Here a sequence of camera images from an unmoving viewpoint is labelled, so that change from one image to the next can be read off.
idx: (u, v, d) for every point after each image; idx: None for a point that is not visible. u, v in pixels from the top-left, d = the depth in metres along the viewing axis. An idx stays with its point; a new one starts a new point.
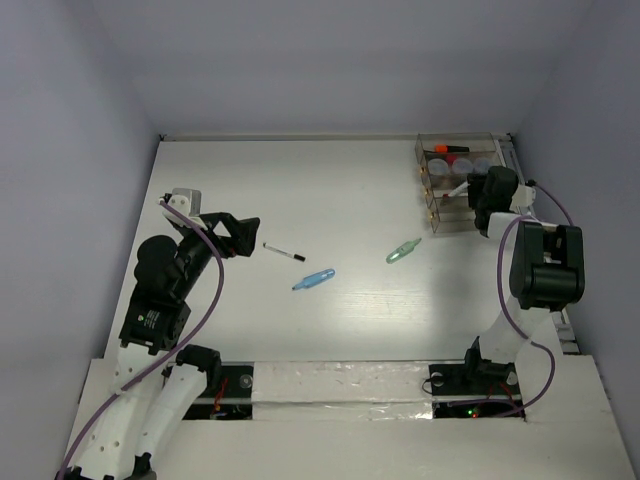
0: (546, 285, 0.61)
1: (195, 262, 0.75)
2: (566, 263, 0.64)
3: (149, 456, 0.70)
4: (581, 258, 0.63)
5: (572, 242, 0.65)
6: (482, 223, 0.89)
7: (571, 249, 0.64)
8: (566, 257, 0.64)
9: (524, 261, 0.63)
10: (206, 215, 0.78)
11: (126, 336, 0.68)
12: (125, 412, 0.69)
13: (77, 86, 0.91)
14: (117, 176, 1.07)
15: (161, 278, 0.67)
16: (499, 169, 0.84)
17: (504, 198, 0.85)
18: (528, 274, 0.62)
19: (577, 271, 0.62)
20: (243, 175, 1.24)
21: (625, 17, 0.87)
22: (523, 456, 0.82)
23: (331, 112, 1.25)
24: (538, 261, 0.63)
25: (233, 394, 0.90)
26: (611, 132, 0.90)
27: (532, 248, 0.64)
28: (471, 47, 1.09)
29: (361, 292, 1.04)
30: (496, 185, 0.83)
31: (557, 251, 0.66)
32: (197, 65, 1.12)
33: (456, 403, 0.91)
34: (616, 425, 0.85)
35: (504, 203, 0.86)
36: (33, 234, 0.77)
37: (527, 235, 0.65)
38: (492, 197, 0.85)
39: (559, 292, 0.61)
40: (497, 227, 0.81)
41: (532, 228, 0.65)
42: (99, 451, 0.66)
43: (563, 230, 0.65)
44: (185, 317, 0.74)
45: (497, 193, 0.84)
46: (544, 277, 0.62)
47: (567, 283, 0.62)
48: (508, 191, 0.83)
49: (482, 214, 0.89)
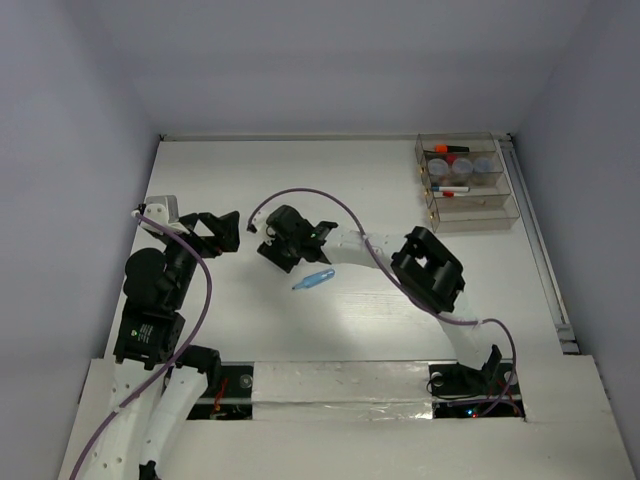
0: (447, 290, 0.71)
1: (184, 269, 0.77)
2: (438, 257, 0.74)
3: (154, 463, 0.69)
4: (442, 248, 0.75)
5: (427, 241, 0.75)
6: (315, 253, 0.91)
7: (433, 245, 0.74)
8: (434, 256, 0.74)
9: (422, 289, 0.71)
10: (185, 219, 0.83)
11: (121, 351, 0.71)
12: (126, 427, 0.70)
13: (77, 88, 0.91)
14: (116, 176, 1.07)
15: (153, 294, 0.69)
16: (272, 214, 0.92)
17: (302, 227, 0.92)
18: (434, 293, 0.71)
19: (447, 257, 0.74)
20: (243, 175, 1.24)
21: (625, 19, 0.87)
22: (523, 456, 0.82)
23: (330, 112, 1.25)
24: (428, 278, 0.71)
25: (233, 393, 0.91)
26: (612, 133, 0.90)
27: (415, 268, 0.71)
28: (471, 47, 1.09)
29: (360, 293, 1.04)
30: (285, 220, 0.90)
31: (421, 252, 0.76)
32: (197, 65, 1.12)
33: (457, 403, 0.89)
34: (616, 425, 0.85)
35: (305, 231, 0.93)
36: (33, 235, 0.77)
37: (406, 271, 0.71)
38: (296, 234, 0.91)
39: (455, 280, 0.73)
40: (340, 253, 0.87)
41: (405, 263, 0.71)
42: (103, 467, 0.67)
43: (415, 236, 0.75)
44: (181, 328, 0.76)
45: (292, 226, 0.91)
46: (441, 286, 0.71)
47: (452, 271, 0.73)
48: (297, 218, 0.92)
49: (303, 251, 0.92)
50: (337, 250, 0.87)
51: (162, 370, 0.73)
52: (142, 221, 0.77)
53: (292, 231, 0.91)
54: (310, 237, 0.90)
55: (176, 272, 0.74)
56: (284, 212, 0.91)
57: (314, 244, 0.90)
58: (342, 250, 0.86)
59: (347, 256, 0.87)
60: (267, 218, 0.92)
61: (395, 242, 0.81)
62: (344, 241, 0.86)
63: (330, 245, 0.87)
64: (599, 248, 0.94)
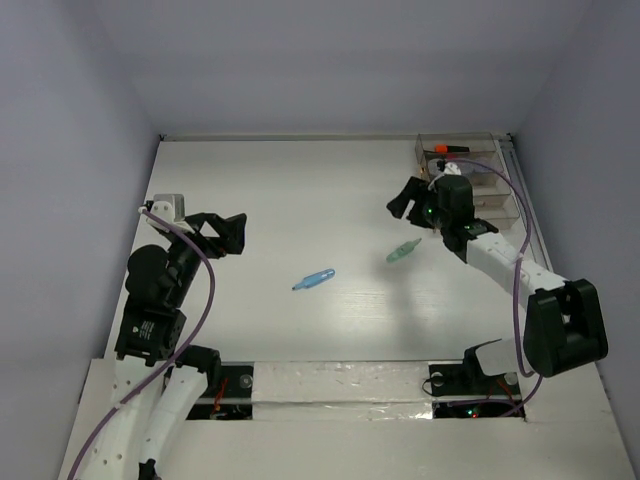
0: (573, 364, 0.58)
1: (185, 268, 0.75)
2: (585, 328, 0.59)
3: (153, 462, 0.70)
4: (600, 321, 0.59)
5: (588, 305, 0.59)
6: (458, 244, 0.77)
7: (590, 313, 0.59)
8: (585, 324, 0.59)
9: (549, 351, 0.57)
10: (191, 218, 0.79)
11: (122, 348, 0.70)
12: (126, 424, 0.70)
13: (76, 85, 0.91)
14: (115, 175, 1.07)
15: (154, 290, 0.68)
16: (453, 181, 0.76)
17: (466, 211, 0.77)
18: (558, 363, 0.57)
19: (598, 337, 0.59)
20: (243, 175, 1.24)
21: (625, 18, 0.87)
22: (525, 457, 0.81)
23: (329, 113, 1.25)
24: (562, 339, 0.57)
25: (233, 394, 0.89)
26: (612, 131, 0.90)
27: (552, 328, 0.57)
28: (471, 48, 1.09)
29: (360, 292, 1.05)
30: (453, 197, 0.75)
31: (571, 308, 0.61)
32: (197, 65, 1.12)
33: (456, 403, 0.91)
34: (616, 425, 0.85)
35: (467, 215, 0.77)
36: (34, 235, 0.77)
37: (545, 314, 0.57)
38: (454, 215, 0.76)
39: (582, 363, 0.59)
40: (477, 258, 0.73)
41: (552, 312, 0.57)
42: (103, 464, 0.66)
43: (577, 290, 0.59)
44: (181, 327, 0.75)
45: (457, 206, 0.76)
46: (568, 359, 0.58)
47: (589, 349, 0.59)
48: (467, 200, 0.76)
49: (452, 235, 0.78)
50: (480, 253, 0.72)
51: (162, 369, 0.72)
52: (147, 217, 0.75)
53: (454, 209, 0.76)
54: (465, 228, 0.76)
55: (178, 269, 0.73)
56: (463, 187, 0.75)
57: (463, 236, 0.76)
58: (485, 256, 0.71)
59: (486, 266, 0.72)
60: (446, 178, 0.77)
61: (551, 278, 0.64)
62: (494, 249, 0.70)
63: (477, 246, 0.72)
64: (598, 248, 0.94)
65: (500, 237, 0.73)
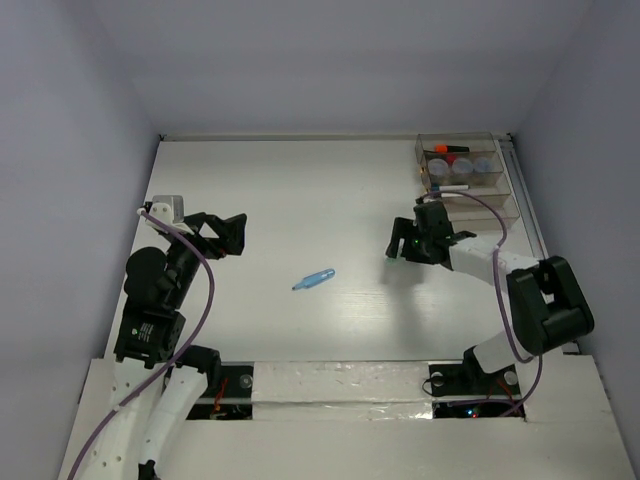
0: (562, 334, 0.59)
1: (185, 269, 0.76)
2: (567, 301, 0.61)
3: (153, 463, 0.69)
4: (578, 291, 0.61)
5: (563, 276, 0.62)
6: (442, 254, 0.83)
7: (568, 285, 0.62)
8: (564, 296, 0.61)
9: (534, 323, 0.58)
10: (191, 219, 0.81)
11: (122, 350, 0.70)
12: (126, 426, 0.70)
13: (76, 85, 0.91)
14: (115, 175, 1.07)
15: (153, 293, 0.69)
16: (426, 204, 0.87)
17: (445, 226, 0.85)
18: (546, 333, 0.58)
19: (581, 307, 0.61)
20: (242, 175, 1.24)
21: (625, 18, 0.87)
22: (524, 457, 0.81)
23: (329, 113, 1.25)
24: (545, 310, 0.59)
25: (233, 394, 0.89)
26: (612, 130, 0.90)
27: (531, 299, 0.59)
28: (471, 47, 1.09)
29: (360, 293, 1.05)
30: (427, 214, 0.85)
31: (550, 287, 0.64)
32: (197, 64, 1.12)
33: (456, 403, 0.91)
34: (616, 424, 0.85)
35: (447, 231, 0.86)
36: (34, 235, 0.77)
37: (521, 288, 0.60)
38: (434, 231, 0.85)
39: (572, 336, 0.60)
40: (460, 258, 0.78)
41: (528, 285, 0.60)
42: (102, 466, 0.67)
43: (549, 265, 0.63)
44: (181, 328, 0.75)
45: (433, 221, 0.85)
46: (556, 329, 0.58)
47: (575, 320, 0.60)
48: (443, 217, 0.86)
49: (434, 248, 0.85)
50: (463, 255, 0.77)
51: (162, 370, 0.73)
52: (147, 219, 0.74)
53: (433, 225, 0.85)
54: (446, 238, 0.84)
55: (176, 271, 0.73)
56: (435, 205, 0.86)
57: (445, 245, 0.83)
58: (466, 257, 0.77)
59: (470, 266, 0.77)
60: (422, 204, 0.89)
61: (526, 258, 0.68)
62: (473, 248, 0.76)
63: (458, 249, 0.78)
64: (598, 248, 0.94)
65: (478, 240, 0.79)
